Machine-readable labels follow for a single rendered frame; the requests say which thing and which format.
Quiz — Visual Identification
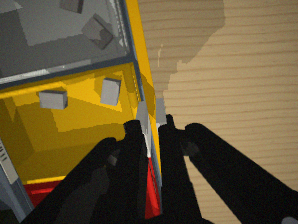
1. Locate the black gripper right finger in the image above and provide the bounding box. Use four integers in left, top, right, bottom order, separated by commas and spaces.
156, 98, 298, 224

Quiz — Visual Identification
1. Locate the yellow open bin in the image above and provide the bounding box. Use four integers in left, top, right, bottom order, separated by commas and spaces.
0, 63, 141, 185

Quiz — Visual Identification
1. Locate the yellow bar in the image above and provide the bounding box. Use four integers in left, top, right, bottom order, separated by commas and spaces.
126, 0, 161, 174

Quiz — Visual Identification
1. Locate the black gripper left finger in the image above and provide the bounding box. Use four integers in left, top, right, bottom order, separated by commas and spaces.
20, 101, 151, 224

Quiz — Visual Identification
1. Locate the red open bin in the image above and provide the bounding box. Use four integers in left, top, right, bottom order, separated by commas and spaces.
24, 157, 160, 218

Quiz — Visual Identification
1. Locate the grey metal shelf rack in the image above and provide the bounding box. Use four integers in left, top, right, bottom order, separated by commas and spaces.
0, 0, 162, 223

